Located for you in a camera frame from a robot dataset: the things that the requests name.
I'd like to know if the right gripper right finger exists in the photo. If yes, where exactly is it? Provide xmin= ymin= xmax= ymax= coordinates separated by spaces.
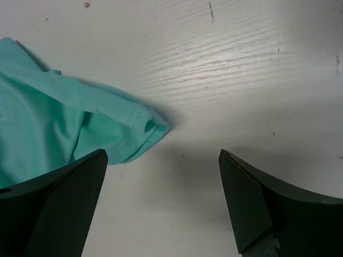
xmin=219 ymin=150 xmax=342 ymax=256

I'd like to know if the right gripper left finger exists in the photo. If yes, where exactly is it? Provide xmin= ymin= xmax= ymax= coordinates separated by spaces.
xmin=1 ymin=149 xmax=108 ymax=256

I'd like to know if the teal t-shirt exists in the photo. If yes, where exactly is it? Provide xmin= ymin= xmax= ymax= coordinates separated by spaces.
xmin=1 ymin=37 xmax=169 ymax=188

